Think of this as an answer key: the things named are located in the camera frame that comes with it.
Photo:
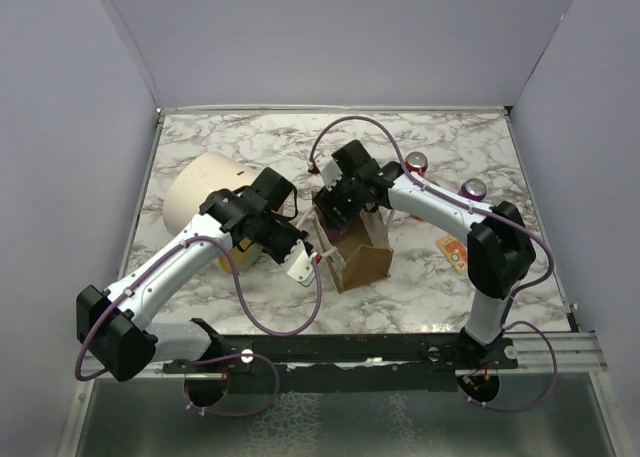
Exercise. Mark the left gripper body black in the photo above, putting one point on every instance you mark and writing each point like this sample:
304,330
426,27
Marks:
277,238

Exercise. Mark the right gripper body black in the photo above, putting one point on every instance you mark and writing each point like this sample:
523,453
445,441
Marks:
344,197

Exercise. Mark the purple soda can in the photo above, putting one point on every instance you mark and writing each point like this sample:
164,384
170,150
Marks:
474,189
335,235

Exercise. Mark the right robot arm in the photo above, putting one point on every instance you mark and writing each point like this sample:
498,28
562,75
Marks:
499,249

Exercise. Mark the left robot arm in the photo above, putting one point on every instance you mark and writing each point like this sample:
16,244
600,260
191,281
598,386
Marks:
115,324

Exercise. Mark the white round box colourful lid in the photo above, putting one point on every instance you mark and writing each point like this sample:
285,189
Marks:
204,212

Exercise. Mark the orange spiral notebook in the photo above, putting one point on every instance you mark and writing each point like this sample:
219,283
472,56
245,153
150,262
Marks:
455,252

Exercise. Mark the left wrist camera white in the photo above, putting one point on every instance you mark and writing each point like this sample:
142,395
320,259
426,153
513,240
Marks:
298,267

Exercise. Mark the black mounting rail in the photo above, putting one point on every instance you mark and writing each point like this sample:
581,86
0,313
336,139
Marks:
343,363

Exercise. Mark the aluminium side rail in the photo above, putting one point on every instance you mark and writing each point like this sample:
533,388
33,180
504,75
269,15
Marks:
573,351

